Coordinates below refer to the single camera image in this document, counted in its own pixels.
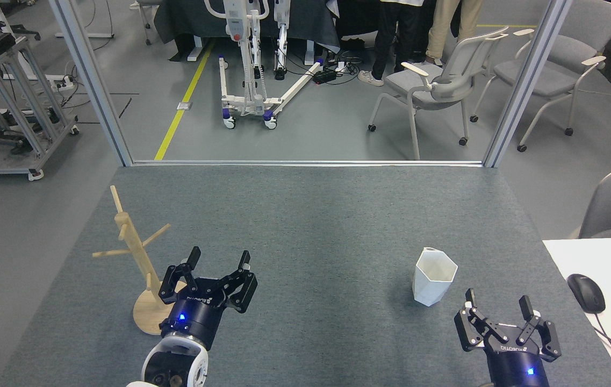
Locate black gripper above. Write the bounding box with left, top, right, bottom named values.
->
left=454, top=288, right=562, bottom=387
left=159, top=246, right=258, bottom=351

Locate white hexagonal cup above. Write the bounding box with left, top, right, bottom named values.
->
left=412, top=247, right=458, bottom=307

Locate wooden cup rack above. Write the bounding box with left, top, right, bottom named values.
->
left=92, top=185, right=196, bottom=336

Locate black computer mouse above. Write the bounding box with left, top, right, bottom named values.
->
left=567, top=274, right=606, bottom=314

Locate white desk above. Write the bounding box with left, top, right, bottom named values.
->
left=543, top=237, right=611, bottom=387

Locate grey padded chair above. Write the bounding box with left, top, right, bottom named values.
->
left=470, top=0, right=611, bottom=153

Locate white stand column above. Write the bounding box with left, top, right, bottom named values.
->
left=272, top=0, right=293, bottom=81

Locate white wheeled stand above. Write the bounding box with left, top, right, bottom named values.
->
left=204, top=0, right=326, bottom=130

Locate grey mesh-back chair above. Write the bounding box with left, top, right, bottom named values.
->
left=368, top=26, right=510, bottom=161

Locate dark grey table cloth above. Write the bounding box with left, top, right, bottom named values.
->
left=154, top=0, right=341, bottom=53

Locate person in beige trousers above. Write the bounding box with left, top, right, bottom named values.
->
left=426, top=0, right=483, bottom=65

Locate person in dark trousers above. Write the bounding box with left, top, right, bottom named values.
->
left=358, top=0, right=436, bottom=87

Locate silver frame rail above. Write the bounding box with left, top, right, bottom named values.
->
left=132, top=160, right=484, bottom=167

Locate silver frame post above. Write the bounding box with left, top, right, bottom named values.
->
left=49, top=0, right=134, bottom=167
left=483, top=0, right=573, bottom=168

